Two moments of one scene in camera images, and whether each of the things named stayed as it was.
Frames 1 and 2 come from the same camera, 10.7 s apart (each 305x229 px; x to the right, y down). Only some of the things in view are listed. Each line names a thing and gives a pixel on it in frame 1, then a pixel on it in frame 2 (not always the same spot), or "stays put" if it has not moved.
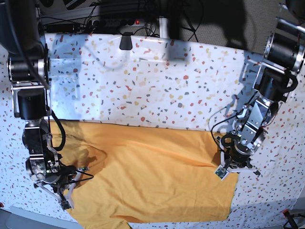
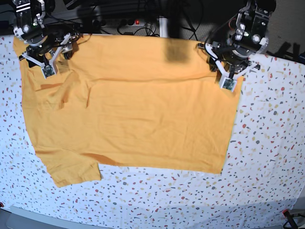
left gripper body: x=55 y=178 -> x=46 y=54
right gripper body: x=236 y=154 -> x=227 y=60
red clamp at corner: x=290 y=219 stays put
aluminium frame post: x=163 y=27 stays put
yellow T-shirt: x=143 y=172 -> x=136 y=101
